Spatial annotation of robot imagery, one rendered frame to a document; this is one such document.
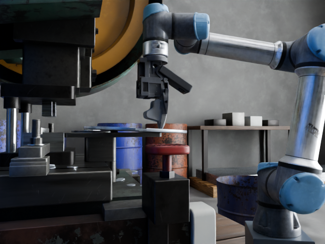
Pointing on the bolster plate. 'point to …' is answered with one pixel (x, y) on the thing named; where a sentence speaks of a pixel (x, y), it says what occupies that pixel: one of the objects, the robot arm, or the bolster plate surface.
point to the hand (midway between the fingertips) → (162, 127)
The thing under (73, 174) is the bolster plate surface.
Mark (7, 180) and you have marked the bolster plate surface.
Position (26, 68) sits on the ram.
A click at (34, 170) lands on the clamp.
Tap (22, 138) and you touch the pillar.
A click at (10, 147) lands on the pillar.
